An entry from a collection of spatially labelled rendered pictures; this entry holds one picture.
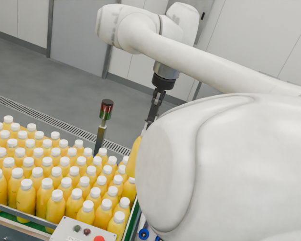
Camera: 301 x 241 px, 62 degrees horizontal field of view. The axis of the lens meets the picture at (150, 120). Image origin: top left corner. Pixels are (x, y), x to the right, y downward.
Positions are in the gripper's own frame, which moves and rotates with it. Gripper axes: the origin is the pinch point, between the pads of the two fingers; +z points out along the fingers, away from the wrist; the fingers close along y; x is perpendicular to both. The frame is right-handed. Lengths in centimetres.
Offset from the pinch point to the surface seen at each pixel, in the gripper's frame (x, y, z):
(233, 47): -73, 328, 15
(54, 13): 229, 354, 57
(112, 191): 6.3, -4.7, 32.2
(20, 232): 35, -21, 53
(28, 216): 33, -19, 45
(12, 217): 42, -17, 52
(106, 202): 6.6, -10.9, 32.2
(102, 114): 27, 35, 23
